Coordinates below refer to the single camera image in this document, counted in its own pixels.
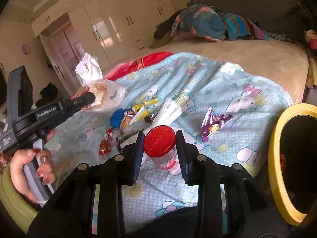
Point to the white tissue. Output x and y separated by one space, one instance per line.
168 112

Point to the person's left forearm green sleeve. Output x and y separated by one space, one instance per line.
12 203

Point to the grey headboard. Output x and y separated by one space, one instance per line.
260 7

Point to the yellow rimmed black round object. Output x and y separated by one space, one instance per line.
276 153

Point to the yellow snack wrapper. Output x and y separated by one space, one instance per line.
140 111

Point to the orange snack wrapper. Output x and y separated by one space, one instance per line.
126 122

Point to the pink door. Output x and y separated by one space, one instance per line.
63 52

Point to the dark green wrapper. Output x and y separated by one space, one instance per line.
125 138

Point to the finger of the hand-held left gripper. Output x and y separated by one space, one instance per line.
84 100

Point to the red candy wrapper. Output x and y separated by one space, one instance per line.
105 147

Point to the dark olive cloth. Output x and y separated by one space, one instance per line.
161 34

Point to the blue wrapper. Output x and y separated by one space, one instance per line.
116 117

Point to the white paper bag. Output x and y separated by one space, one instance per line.
89 69

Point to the white plastic bag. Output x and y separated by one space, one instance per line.
111 94

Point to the black bag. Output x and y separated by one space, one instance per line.
48 93

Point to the clear cup with red lid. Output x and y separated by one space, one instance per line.
159 141

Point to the cream glossy wardrobe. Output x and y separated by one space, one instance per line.
111 17

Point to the purple wall clock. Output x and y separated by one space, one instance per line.
25 48

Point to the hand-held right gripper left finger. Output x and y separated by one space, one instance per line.
137 158

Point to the blue patterned quilt bundle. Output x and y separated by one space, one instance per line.
208 22

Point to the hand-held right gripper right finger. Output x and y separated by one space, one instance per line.
182 158

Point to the person's left hand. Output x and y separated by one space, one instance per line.
19 173

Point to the beige bed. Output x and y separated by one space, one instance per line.
260 59

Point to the mixed clothes heap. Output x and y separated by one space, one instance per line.
312 74

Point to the light blue printed blanket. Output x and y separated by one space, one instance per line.
198 84

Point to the purple foil wrapper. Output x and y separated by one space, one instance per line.
210 126

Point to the person's dark teal pants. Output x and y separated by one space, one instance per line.
161 223

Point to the red blanket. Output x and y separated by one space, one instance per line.
146 62

